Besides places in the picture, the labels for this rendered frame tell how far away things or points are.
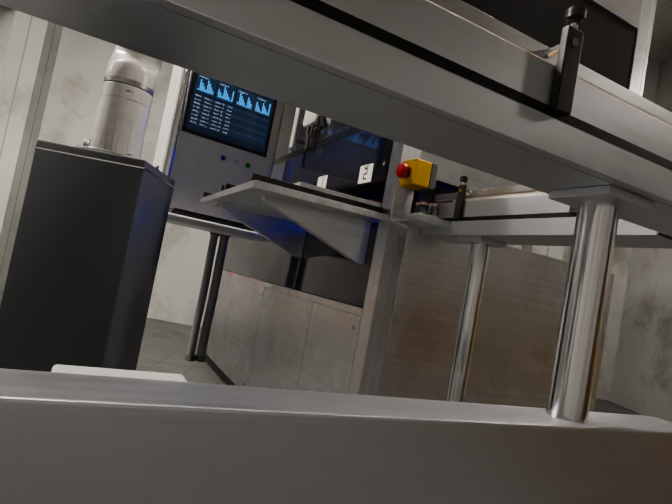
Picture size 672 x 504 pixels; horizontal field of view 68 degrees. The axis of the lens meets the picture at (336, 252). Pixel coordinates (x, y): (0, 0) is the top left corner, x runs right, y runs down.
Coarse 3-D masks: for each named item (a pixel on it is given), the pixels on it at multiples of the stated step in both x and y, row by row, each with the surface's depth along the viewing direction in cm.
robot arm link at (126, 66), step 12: (120, 48) 129; (120, 60) 121; (132, 60) 122; (144, 60) 129; (156, 60) 132; (108, 72) 122; (120, 72) 121; (132, 72) 121; (144, 72) 123; (156, 72) 129; (132, 84) 122; (144, 84) 124
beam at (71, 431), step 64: (0, 384) 36; (64, 384) 39; (128, 384) 42; (192, 384) 46; (0, 448) 34; (64, 448) 35; (128, 448) 37; (192, 448) 39; (256, 448) 42; (320, 448) 44; (384, 448) 47; (448, 448) 51; (512, 448) 54; (576, 448) 59; (640, 448) 64
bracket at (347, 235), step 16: (288, 208) 138; (304, 208) 140; (304, 224) 140; (320, 224) 142; (336, 224) 144; (352, 224) 147; (368, 224) 149; (336, 240) 144; (352, 240) 147; (352, 256) 147
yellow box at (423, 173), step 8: (408, 160) 137; (416, 160) 133; (416, 168) 133; (424, 168) 134; (432, 168) 135; (408, 176) 135; (416, 176) 133; (424, 176) 134; (432, 176) 135; (400, 184) 138; (408, 184) 135; (416, 184) 133; (424, 184) 134; (432, 184) 135
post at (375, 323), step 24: (384, 192) 146; (408, 192) 143; (384, 240) 141; (384, 264) 140; (384, 288) 140; (384, 312) 141; (360, 336) 143; (384, 336) 141; (360, 360) 140; (360, 384) 138
